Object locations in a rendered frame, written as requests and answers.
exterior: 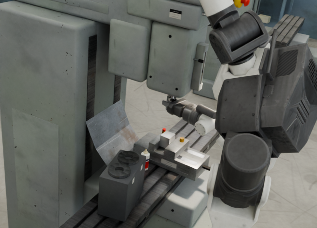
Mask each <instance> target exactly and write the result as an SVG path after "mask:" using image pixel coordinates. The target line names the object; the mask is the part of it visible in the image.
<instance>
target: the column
mask: <svg viewBox="0 0 317 228"><path fill-rule="evenodd" d="M109 34H110V25H109V24H104V23H100V22H97V21H93V20H89V19H86V18H82V17H78V16H74V15H70V14H66V13H62V12H58V11H55V10H51V9H47V8H43V7H39V6H35V5H32V4H28V3H24V2H20V1H17V0H13V1H8V2H3V3H0V119H1V133H2V146H3V160H4V173H5V187H6V200H7V213H8V228H59V227H60V226H61V225H63V224H64V223H65V222H66V221H67V220H68V219H69V218H71V217H72V216H73V215H74V214H75V213H76V212H77V211H78V210H80V209H81V208H82V206H83V183H84V182H85V181H86V180H87V179H88V178H89V177H91V176H92V175H93V174H94V173H95V172H96V171H98V170H99V169H100V168H101V167H103V166H104V165H105V163H104V161H103V159H102V158H101V156H100V155H99V153H98V152H97V150H96V149H95V146H94V144H93V141H92V138H91V136H90V133H89V131H88V128H87V125H86V123H85V122H86V121H87V120H89V119H91V118H92V117H94V116H95V115H97V114H98V113H100V112H102V111H103V110H105V109H106V108H108V107H110V106H111V105H113V104H115V103H116V102H118V101H119V100H121V101H122V103H123V106H124V109H125V97H126V84H127V78H124V77H121V76H118V75H115V74H112V73H109V72H108V52H109Z"/></svg>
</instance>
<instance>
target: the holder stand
mask: <svg viewBox="0 0 317 228"><path fill-rule="evenodd" d="M145 164H146V156H144V155H140V154H137V153H135V152H133V151H125V150H121V149H120V150H119V152H118V153H117V154H116V156H115V157H114V158H113V160H112V161H111V162H110V164H109V165H108V166H107V167H106V169H105V170H104V172H103V173H102V174H101V175H100V178H99V197H98V214H99V215H103V216H106V217H109V218H113V219H116V220H120V221H123V222H125V221H126V219H127V217H128V215H129V214H130V212H131V210H132V209H133V207H134V205H135V203H136V202H137V200H138V198H139V196H140V195H141V193H142V191H143V182H144V173H145Z"/></svg>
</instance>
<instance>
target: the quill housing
mask: <svg viewBox="0 0 317 228"><path fill-rule="evenodd" d="M207 27H208V26H205V27H203V28H202V29H200V30H198V31H194V30H190V29H186V28H182V27H178V26H174V25H170V24H165V23H162V22H157V21H154V22H153V23H152V29H151V39H150V52H149V62H148V72H147V81H146V85H147V87H148V88H149V89H151V90H155V91H158V92H161V93H164V94H167V95H171V96H173V97H176V98H182V97H184V96H185V95H186V94H187V93H189V92H190V91H191V90H192V89H191V83H192V75H193V68H194V62H195V60H193V59H194V58H195V55H196V49H197V44H198V43H200V42H203V43H205V39H206V34H207Z"/></svg>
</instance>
